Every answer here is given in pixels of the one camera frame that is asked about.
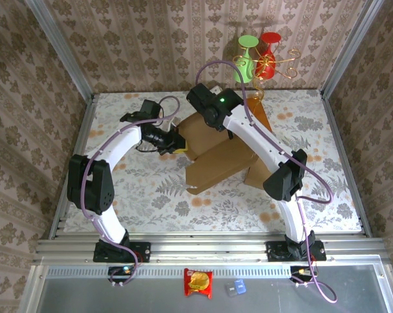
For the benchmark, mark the brown cardboard box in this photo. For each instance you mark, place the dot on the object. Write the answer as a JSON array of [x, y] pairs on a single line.
[[255, 177], [216, 169]]

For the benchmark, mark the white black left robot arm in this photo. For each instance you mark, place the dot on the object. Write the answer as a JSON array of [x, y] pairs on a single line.
[[118, 143]]

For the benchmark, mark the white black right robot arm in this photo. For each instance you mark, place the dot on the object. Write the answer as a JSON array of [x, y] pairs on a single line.
[[258, 137]]

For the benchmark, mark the green plastic wine glass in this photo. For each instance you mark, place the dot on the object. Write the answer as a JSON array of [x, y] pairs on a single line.
[[242, 73]]

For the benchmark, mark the brown wooden board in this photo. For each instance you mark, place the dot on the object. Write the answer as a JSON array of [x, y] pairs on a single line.
[[264, 122]]

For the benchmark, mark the red plastic wine glass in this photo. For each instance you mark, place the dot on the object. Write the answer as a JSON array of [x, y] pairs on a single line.
[[265, 66]]

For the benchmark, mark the floral tablecloth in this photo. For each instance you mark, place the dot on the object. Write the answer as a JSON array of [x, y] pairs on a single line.
[[170, 208]]

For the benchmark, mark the small black circuit board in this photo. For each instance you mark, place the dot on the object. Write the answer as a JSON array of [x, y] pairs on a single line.
[[297, 270], [119, 270]]

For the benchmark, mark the red snack packet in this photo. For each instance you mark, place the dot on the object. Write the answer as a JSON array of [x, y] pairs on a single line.
[[198, 283]]

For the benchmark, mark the small grey packet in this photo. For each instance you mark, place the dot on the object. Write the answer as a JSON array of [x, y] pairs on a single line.
[[229, 289]]

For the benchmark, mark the small blue packet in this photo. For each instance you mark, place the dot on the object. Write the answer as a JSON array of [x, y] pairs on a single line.
[[240, 286]]

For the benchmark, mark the aluminium extrusion rail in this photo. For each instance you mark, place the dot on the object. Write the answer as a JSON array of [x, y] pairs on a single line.
[[209, 249]]

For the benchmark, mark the aluminium frame post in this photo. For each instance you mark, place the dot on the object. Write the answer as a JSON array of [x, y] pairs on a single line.
[[66, 55], [350, 49]]

